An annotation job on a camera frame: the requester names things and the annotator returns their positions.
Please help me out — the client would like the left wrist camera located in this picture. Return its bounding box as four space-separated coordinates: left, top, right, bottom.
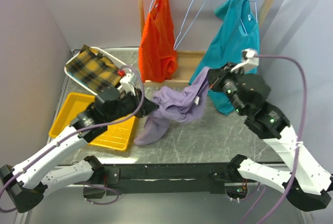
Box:
118 73 137 95

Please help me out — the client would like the purple cable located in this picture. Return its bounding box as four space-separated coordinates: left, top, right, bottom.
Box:
239 54 308 224
0 64 145 213

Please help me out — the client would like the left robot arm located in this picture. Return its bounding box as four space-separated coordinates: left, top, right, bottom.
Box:
1 88 158 213

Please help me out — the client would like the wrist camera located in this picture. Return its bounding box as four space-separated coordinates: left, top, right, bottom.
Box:
231 48 259 73
118 73 137 95

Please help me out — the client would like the yellow plastic tray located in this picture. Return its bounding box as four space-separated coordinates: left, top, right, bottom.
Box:
48 91 138 152

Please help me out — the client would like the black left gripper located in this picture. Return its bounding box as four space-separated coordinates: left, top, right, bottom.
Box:
105 87 159 123

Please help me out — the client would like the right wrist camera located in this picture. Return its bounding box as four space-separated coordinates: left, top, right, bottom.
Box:
231 48 259 73

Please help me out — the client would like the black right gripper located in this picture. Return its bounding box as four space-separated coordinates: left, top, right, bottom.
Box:
204 60 247 114

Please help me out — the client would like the purple t-shirt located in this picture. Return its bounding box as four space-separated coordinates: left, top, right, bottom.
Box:
134 67 210 146

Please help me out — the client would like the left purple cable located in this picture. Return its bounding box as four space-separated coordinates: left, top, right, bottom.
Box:
0 64 145 213

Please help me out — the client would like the wooden clothes rack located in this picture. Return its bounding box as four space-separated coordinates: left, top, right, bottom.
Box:
137 0 275 87

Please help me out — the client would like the white perforated basket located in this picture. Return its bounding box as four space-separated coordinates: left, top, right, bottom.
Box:
64 46 133 97

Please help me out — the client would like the empty blue wire hanger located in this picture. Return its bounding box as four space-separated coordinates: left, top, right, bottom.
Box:
173 0 213 52

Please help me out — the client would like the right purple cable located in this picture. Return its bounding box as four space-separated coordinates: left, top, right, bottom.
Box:
239 54 308 224

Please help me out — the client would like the blue hanger under teal shirt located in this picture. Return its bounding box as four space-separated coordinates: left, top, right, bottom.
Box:
240 0 259 35

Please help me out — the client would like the yellow plaid cloth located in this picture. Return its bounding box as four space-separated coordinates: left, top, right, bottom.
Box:
65 44 125 94

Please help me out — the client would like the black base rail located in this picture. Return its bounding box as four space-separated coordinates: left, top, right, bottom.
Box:
84 156 246 195

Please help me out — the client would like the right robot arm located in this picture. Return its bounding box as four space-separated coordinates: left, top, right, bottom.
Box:
208 63 332 212

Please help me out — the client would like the teal t-shirt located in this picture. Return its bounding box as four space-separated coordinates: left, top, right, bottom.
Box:
188 0 261 116

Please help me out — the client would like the orange t-shirt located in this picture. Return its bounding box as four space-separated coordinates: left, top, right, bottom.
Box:
138 0 178 83

